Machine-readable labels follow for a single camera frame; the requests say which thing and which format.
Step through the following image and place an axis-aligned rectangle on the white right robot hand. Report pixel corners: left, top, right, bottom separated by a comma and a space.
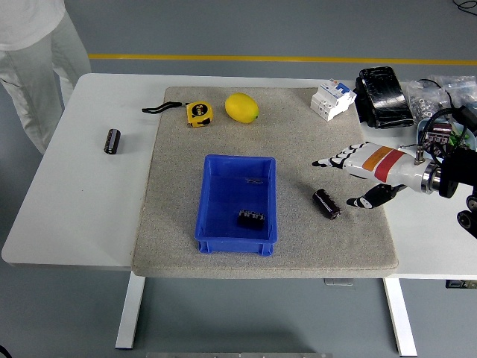
312, 141, 429, 210

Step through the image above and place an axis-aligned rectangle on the black power adapter with cable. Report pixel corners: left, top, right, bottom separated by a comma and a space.
417, 78, 477, 132

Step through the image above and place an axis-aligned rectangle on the grey-brown mat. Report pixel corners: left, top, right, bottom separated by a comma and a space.
130, 87, 399, 280

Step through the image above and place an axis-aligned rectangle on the black wrapped pouch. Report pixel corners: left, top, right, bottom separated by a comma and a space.
353, 66, 417, 130

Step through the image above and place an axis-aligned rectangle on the black table control panel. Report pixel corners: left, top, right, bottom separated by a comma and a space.
445, 278, 477, 289

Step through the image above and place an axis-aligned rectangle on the white table leg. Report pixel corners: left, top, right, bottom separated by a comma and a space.
382, 277, 417, 357
114, 276, 146, 350

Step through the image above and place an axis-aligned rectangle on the blue plastic box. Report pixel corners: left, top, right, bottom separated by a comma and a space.
194, 154, 277, 257

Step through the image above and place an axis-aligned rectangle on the yellow tape measure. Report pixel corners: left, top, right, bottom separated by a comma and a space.
141, 100, 215, 129

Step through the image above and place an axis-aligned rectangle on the black floor cable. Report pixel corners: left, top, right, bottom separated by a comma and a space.
452, 0, 477, 16

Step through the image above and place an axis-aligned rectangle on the light blue bowl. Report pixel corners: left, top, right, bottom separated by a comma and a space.
416, 118, 477, 150

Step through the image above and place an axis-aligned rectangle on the yellow lemon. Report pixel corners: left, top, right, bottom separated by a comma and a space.
224, 92, 260, 124

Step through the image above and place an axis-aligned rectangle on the person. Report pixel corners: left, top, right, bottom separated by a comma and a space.
0, 0, 92, 154

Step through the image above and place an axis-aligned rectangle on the white blue circuit breaker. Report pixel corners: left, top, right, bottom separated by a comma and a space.
309, 78, 358, 122

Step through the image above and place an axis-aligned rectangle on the clear bag of nuts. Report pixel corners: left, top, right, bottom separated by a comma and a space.
405, 80, 448, 122

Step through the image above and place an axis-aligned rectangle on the clear plastic bag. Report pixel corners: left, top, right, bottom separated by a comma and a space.
428, 75, 477, 109

